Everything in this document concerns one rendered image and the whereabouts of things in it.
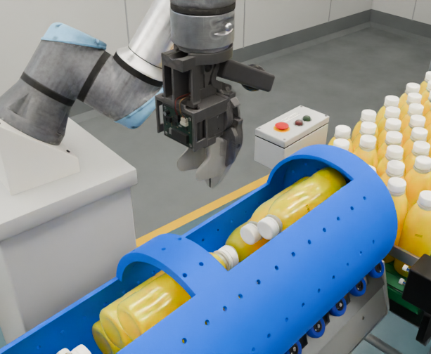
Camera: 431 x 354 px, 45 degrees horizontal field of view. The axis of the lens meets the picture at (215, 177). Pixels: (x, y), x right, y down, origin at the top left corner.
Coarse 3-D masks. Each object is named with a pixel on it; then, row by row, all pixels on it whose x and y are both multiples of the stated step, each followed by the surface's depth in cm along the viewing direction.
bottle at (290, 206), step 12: (324, 168) 105; (312, 180) 101; (324, 180) 101; (336, 180) 102; (288, 192) 98; (300, 192) 97; (312, 192) 98; (324, 192) 99; (276, 204) 95; (288, 204) 95; (300, 204) 95; (312, 204) 97; (276, 216) 94; (288, 216) 94; (300, 216) 95
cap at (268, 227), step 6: (258, 222) 94; (264, 222) 93; (270, 222) 93; (276, 222) 93; (258, 228) 95; (264, 228) 94; (270, 228) 92; (276, 228) 93; (264, 234) 94; (270, 234) 93; (276, 234) 93
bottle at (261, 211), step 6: (300, 180) 110; (288, 186) 110; (294, 186) 108; (282, 192) 106; (276, 198) 104; (264, 204) 103; (270, 204) 103; (258, 210) 102; (264, 210) 102; (252, 216) 102; (258, 216) 101; (264, 216) 101; (252, 222) 101
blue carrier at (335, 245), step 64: (256, 192) 112; (384, 192) 99; (128, 256) 84; (192, 256) 77; (256, 256) 80; (320, 256) 86; (384, 256) 104; (64, 320) 84; (192, 320) 71; (256, 320) 76
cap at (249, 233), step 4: (248, 224) 100; (252, 224) 100; (244, 228) 100; (248, 228) 99; (252, 228) 99; (256, 228) 100; (240, 232) 101; (244, 232) 100; (248, 232) 100; (252, 232) 99; (256, 232) 99; (244, 236) 101; (248, 236) 100; (252, 236) 99; (256, 236) 99; (260, 236) 100; (244, 240) 101; (248, 240) 100; (252, 240) 99; (256, 240) 99
